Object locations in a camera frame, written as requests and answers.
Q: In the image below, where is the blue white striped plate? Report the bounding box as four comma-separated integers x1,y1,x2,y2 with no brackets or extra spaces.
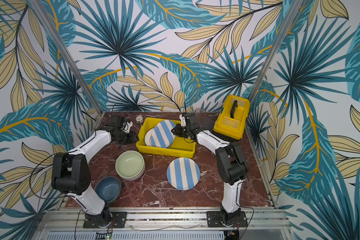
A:
151,120,176,148

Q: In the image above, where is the light green bowl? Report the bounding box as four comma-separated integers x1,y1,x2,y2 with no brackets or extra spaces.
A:
115,151,146,181

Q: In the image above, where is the dark blue bowl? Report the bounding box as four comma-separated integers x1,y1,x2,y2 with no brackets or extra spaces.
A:
95,176,122,204

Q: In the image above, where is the white plate green emblem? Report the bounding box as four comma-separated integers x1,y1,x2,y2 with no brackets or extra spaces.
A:
144,128,154,147

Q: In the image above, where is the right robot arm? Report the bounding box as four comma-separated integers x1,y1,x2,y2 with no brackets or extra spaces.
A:
171,113,248,227

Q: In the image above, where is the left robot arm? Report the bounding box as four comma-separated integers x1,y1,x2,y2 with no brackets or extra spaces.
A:
51,115,139,228

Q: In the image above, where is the yellow plastic bin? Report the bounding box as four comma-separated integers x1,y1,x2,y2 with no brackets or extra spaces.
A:
136,118,196,158

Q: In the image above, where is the grey translucent cup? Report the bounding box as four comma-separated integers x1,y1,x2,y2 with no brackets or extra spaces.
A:
200,117,214,131

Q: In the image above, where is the clear pink cup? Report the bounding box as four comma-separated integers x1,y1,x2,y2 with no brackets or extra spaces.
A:
195,108,207,116

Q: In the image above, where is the small white jar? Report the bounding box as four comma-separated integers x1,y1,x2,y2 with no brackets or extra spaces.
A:
136,116,144,124

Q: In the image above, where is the yellow black toolbox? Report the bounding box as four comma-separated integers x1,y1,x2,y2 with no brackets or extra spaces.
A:
213,95,251,141

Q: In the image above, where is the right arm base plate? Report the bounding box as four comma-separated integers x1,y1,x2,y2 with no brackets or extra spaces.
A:
206,210,249,228

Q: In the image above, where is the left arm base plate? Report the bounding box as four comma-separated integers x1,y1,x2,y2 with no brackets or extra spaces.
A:
83,212,127,229

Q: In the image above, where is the left aluminium corner post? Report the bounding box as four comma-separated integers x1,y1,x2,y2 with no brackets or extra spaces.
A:
29,0,103,115

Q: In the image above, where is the aluminium corner post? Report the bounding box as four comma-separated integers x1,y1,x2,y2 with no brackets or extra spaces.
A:
249,0,303,103
29,0,103,115

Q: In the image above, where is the aluminium frame rail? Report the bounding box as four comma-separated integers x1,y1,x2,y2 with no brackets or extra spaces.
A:
32,207,296,240

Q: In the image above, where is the right aluminium corner post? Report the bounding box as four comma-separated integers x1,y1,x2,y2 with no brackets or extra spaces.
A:
249,0,303,103

